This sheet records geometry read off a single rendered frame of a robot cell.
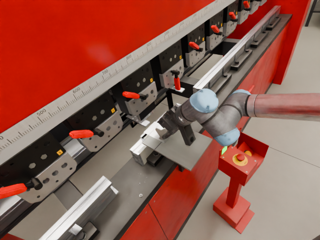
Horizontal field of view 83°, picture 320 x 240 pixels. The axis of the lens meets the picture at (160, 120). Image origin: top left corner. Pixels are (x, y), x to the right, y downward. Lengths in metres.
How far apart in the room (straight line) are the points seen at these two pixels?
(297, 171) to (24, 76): 2.02
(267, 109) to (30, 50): 0.62
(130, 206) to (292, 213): 1.35
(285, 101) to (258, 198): 1.31
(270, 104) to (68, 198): 0.90
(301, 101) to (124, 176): 0.74
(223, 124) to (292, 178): 1.49
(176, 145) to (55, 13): 0.61
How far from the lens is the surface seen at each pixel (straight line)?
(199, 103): 0.53
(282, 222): 1.81
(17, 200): 1.01
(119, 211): 0.86
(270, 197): 1.86
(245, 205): 1.65
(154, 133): 0.86
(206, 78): 1.25
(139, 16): 0.65
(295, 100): 0.61
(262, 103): 0.63
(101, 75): 0.57
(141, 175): 0.90
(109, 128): 0.65
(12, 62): 0.48
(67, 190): 1.02
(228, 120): 0.59
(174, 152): 0.78
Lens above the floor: 1.63
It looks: 43 degrees down
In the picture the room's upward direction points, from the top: 14 degrees counter-clockwise
